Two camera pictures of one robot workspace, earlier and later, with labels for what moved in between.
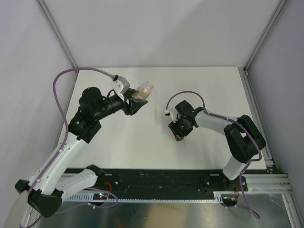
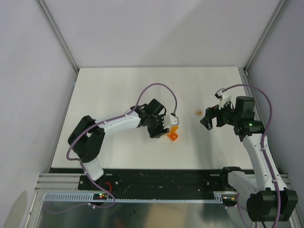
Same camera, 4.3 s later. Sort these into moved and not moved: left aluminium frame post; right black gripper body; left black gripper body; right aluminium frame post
Moved: right black gripper body; left black gripper body
Not moved: left aluminium frame post; right aluminium frame post
